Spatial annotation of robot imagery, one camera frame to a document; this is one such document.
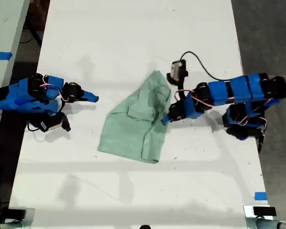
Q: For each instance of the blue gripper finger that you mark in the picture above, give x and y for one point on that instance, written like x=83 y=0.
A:
x=166 y=120
x=90 y=96

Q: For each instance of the pale green T-shirt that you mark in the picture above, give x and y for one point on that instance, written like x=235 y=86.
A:
x=133 y=133

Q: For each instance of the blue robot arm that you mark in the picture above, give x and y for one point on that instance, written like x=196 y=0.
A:
x=240 y=88
x=19 y=95

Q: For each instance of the blue tape strip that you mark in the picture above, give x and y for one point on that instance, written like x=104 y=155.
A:
x=1 y=55
x=261 y=196

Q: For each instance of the white side table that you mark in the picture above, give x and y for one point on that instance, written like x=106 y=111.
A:
x=4 y=23

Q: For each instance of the small black box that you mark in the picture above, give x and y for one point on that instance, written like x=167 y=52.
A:
x=16 y=214
x=264 y=211

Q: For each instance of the short black camera stalk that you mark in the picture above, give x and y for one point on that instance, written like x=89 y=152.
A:
x=61 y=110
x=181 y=86

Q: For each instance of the black camera box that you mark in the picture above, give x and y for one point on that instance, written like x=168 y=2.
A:
x=177 y=71
x=51 y=124

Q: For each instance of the metal corner bracket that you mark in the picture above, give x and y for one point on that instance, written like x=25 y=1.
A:
x=248 y=214
x=29 y=218

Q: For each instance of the metal frame tube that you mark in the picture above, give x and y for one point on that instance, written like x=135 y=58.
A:
x=4 y=225
x=271 y=224

